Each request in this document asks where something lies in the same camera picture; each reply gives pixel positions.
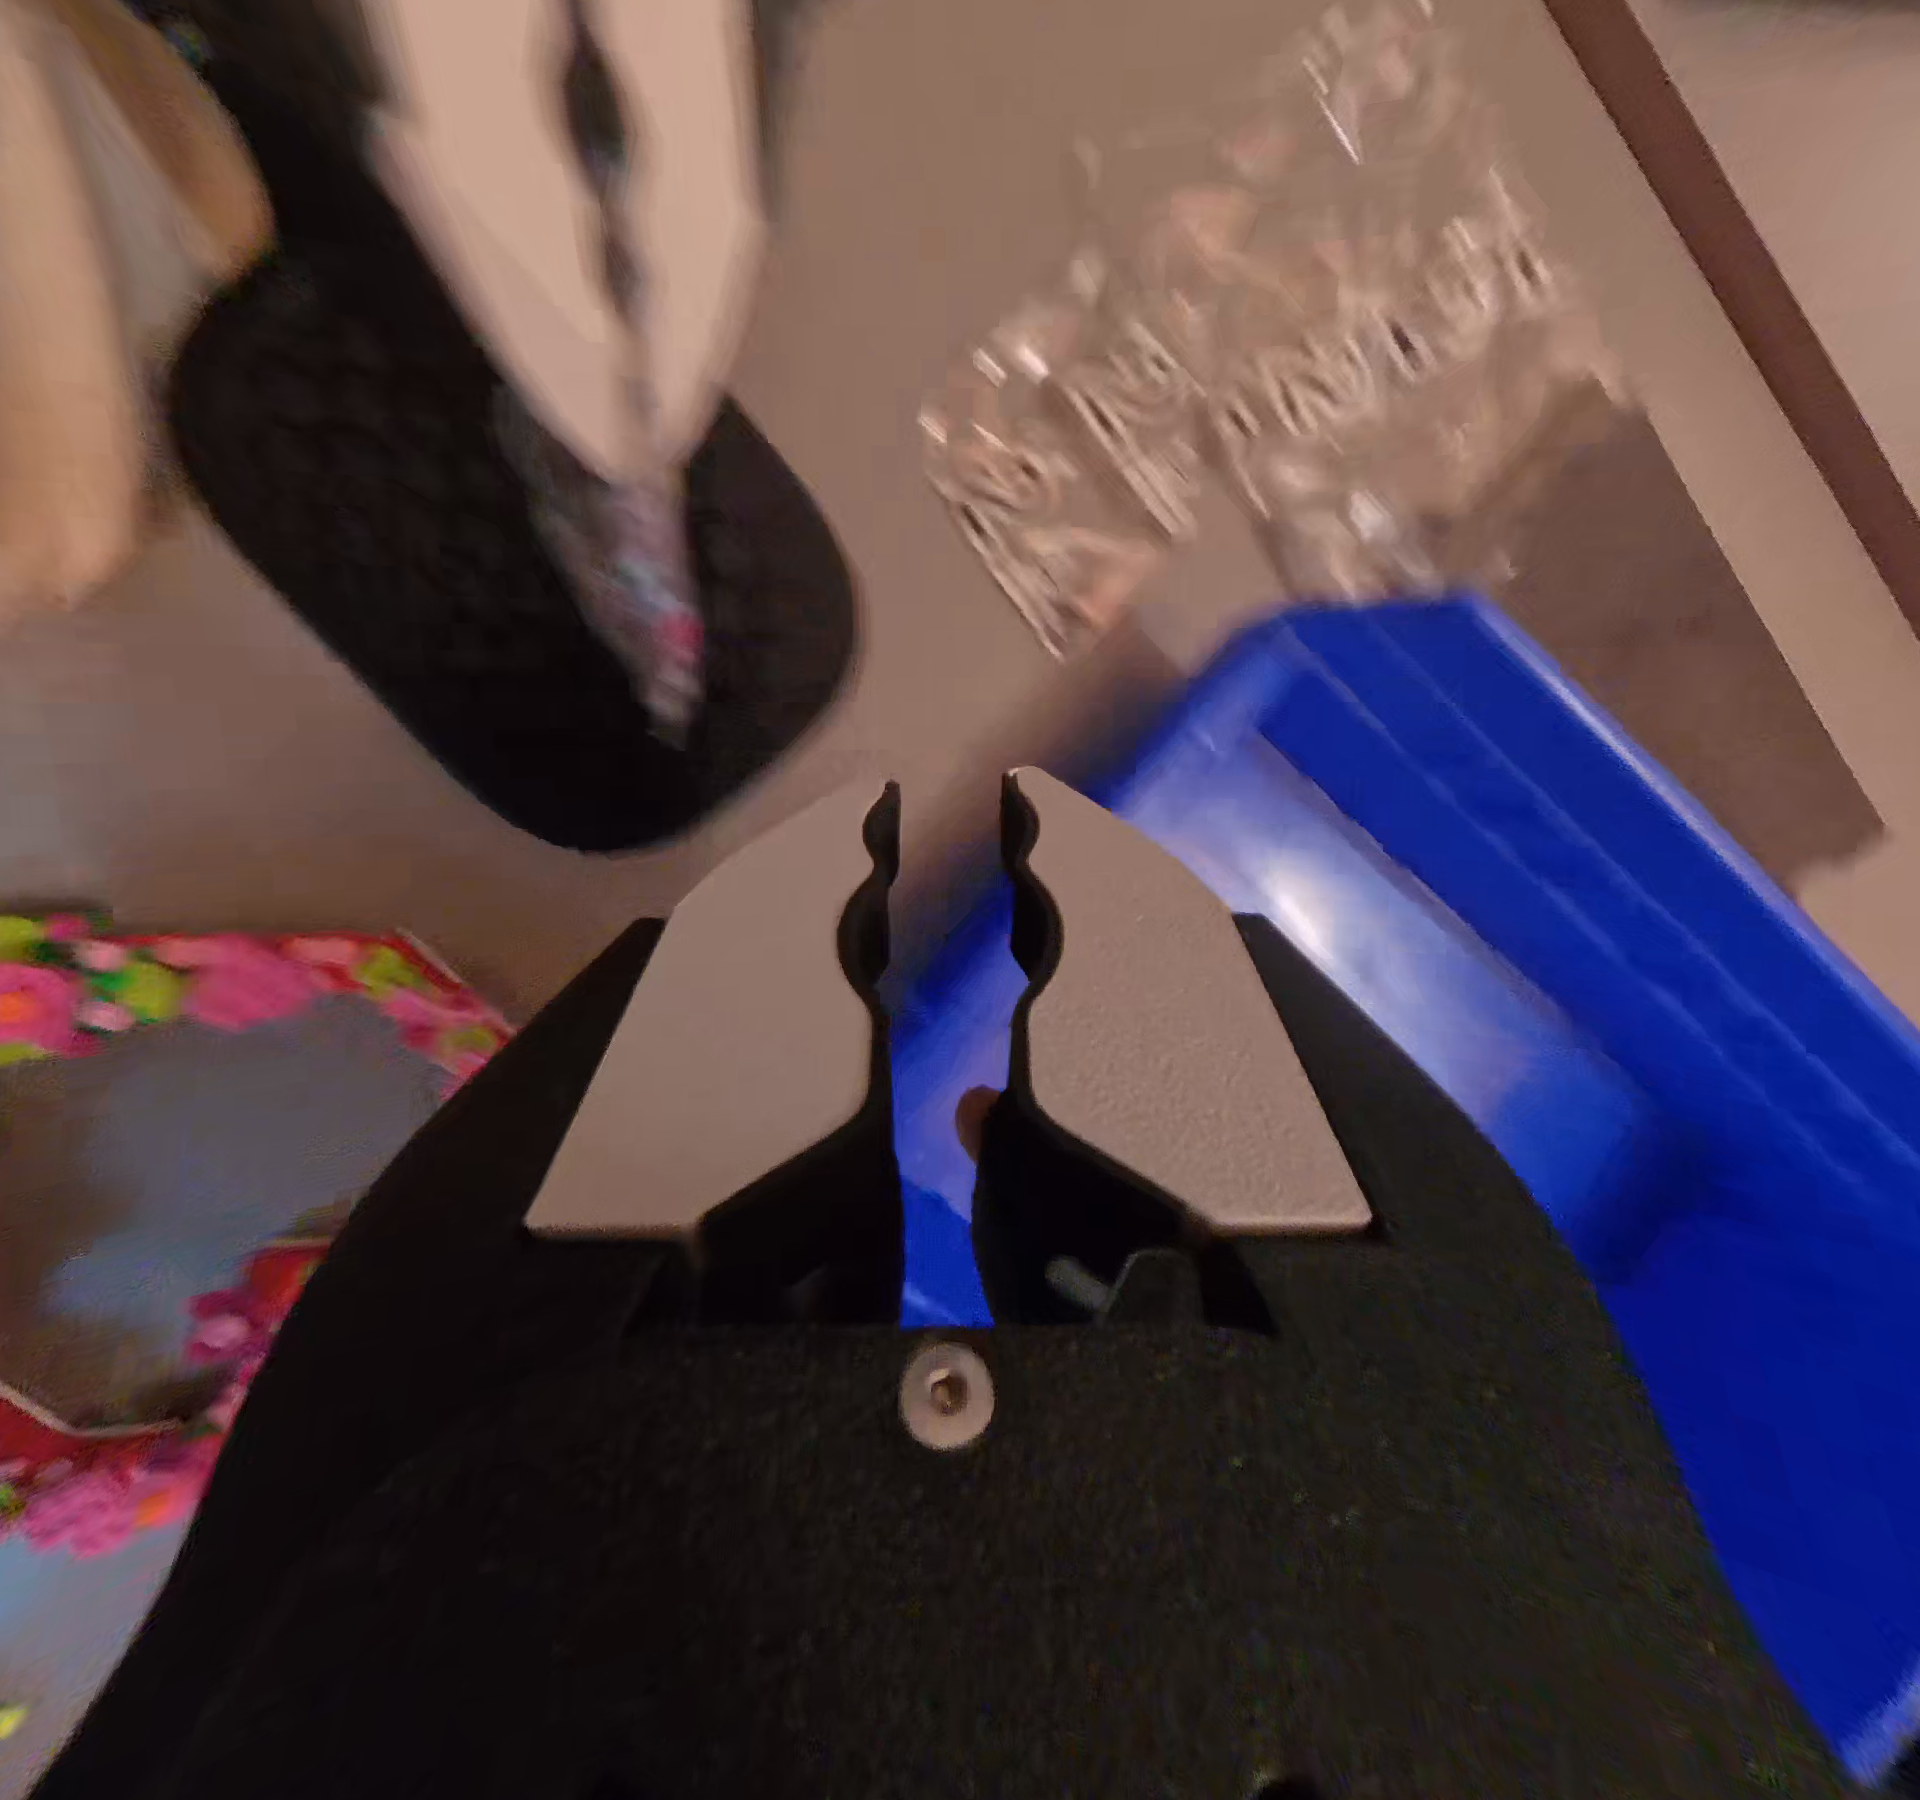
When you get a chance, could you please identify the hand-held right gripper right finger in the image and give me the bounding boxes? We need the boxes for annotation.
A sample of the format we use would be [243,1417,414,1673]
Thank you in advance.
[968,765,1374,1333]

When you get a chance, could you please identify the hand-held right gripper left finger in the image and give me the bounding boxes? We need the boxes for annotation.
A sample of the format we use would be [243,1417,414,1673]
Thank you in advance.
[522,777,906,1328]

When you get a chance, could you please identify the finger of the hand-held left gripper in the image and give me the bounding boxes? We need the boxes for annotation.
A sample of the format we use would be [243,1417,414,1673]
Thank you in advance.
[577,0,770,470]
[322,0,634,482]

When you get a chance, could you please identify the blue plastic bin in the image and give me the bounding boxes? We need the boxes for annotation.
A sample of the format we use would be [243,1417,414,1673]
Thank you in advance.
[892,592,1920,1786]

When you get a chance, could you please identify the colourful beaded string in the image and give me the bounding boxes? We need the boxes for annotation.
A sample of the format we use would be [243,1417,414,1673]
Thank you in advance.
[511,390,714,752]

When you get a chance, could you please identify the person's left forearm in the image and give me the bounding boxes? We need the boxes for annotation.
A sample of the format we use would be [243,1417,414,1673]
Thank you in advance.
[0,0,278,624]

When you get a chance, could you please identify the black oval pad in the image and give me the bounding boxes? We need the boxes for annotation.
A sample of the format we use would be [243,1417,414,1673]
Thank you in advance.
[164,239,863,857]

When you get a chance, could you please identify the floral printed box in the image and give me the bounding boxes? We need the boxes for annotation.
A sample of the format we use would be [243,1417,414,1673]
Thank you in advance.
[0,908,519,1800]

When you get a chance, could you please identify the clear plastic bag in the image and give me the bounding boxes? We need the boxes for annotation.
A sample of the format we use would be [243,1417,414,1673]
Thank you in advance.
[914,0,1637,662]

